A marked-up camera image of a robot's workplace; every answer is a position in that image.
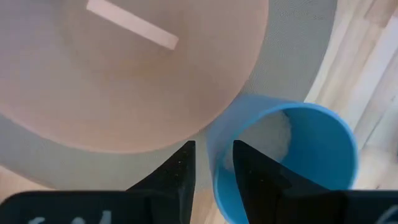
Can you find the round grey placemat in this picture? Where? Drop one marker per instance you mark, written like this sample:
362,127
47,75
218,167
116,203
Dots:
289,56

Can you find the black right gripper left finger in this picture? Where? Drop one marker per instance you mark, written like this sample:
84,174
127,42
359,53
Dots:
174,186

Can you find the pink plastic bowl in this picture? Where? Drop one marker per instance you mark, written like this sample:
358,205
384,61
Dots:
124,87

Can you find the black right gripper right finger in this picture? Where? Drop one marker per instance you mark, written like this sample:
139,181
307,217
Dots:
258,186

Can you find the light blue plastic cup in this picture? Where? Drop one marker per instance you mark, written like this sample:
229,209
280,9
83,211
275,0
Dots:
323,149

